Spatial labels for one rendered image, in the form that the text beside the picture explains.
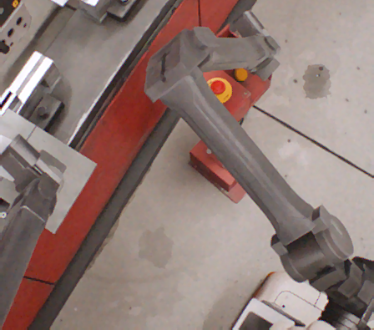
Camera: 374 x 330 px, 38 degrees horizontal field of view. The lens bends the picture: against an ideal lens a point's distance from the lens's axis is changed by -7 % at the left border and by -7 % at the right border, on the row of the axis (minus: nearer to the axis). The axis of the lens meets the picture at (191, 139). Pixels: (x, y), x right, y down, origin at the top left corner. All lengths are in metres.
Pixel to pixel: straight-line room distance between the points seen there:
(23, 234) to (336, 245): 0.49
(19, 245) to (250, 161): 0.38
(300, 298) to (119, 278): 0.71
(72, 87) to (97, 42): 0.14
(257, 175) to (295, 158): 1.42
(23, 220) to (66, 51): 0.67
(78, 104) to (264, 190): 0.68
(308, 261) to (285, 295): 0.99
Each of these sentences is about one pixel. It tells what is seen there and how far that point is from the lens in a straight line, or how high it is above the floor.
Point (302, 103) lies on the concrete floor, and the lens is 2.35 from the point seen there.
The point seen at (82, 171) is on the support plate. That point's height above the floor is 1.00.
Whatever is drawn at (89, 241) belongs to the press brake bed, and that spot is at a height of 0.05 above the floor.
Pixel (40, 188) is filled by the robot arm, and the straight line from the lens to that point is 0.98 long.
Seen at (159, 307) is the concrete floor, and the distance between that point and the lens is 2.17.
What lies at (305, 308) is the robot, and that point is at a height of 0.28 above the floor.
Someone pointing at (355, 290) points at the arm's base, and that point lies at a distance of 0.96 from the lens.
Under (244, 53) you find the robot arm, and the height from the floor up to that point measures 1.17.
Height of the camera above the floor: 2.16
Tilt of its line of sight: 72 degrees down
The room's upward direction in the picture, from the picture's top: 7 degrees counter-clockwise
